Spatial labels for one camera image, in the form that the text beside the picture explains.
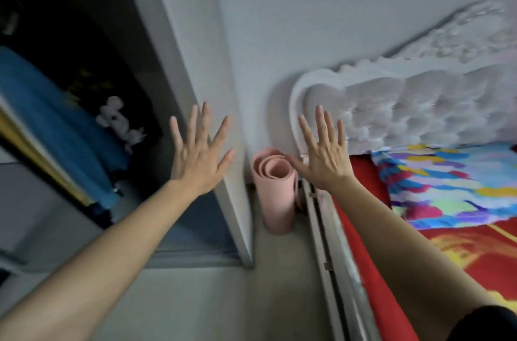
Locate person's right hand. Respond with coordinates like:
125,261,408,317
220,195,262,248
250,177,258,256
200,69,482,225
284,105,356,192

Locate person's left hand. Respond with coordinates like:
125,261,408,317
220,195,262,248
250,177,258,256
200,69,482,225
170,102,236,196

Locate person's left forearm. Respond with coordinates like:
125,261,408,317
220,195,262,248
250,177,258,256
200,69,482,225
0,179,192,341

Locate person's right forearm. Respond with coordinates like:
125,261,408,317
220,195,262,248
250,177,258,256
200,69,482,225
329,175,503,341

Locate pink rolled foam mat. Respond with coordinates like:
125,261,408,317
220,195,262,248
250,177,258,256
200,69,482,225
251,148,300,236

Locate white plush toy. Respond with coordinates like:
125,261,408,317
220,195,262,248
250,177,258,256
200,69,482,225
95,96,147,154

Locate white tufted bed headboard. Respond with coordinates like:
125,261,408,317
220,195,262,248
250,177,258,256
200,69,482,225
288,0,517,156

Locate blue cloth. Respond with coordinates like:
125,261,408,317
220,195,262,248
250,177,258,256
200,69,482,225
0,46,131,213

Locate multicoloured patterned pillow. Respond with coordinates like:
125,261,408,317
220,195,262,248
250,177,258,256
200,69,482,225
370,143,517,231

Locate red patterned bed sheet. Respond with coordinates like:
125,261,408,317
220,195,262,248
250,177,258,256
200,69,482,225
332,154,517,341

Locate black sleeve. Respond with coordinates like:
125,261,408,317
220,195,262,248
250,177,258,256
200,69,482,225
446,304,517,341

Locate white door frame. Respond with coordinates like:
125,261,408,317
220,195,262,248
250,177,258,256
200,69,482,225
112,0,255,269

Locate white bed side rail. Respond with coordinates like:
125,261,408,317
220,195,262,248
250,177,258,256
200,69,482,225
301,154,382,341

